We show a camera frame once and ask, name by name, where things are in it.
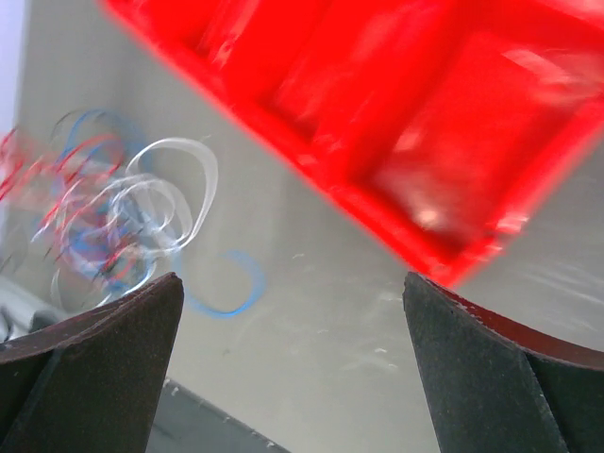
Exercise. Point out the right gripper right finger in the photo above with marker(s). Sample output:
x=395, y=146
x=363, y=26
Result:
x=495, y=385

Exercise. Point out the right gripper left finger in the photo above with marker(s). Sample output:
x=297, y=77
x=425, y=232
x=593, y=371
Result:
x=91, y=383

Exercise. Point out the red compartment bin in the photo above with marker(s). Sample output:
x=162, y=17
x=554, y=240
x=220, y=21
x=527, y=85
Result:
x=439, y=126

